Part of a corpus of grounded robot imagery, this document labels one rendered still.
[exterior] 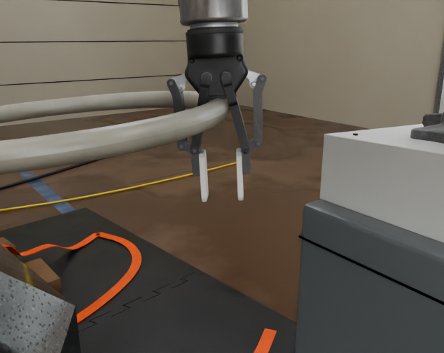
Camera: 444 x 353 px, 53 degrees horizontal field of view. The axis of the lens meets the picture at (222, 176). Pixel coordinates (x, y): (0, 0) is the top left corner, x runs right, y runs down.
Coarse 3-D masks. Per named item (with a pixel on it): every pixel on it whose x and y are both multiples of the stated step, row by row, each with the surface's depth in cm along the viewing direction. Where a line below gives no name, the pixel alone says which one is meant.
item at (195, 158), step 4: (188, 144) 62; (188, 148) 62; (188, 152) 62; (192, 156) 62; (196, 156) 62; (192, 160) 63; (196, 160) 63; (192, 164) 63; (196, 164) 63; (192, 168) 63; (196, 168) 63; (196, 172) 63
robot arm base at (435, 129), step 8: (424, 120) 76; (432, 120) 74; (440, 120) 72; (416, 128) 69; (424, 128) 68; (432, 128) 67; (440, 128) 66; (416, 136) 68; (424, 136) 67; (432, 136) 66; (440, 136) 65
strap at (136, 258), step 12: (84, 240) 239; (120, 240) 239; (12, 252) 197; (24, 252) 203; (132, 252) 225; (132, 264) 214; (132, 276) 203; (120, 288) 193; (96, 300) 184; (108, 300) 184; (84, 312) 176; (264, 336) 162; (264, 348) 156
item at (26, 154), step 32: (96, 96) 83; (128, 96) 82; (160, 96) 79; (192, 96) 72; (96, 128) 42; (128, 128) 43; (160, 128) 45; (192, 128) 49; (0, 160) 39; (32, 160) 40; (64, 160) 41
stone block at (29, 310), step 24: (0, 264) 74; (24, 264) 90; (0, 288) 67; (24, 288) 71; (48, 288) 80; (0, 312) 66; (24, 312) 69; (48, 312) 73; (72, 312) 78; (0, 336) 64; (24, 336) 67; (48, 336) 71; (72, 336) 77
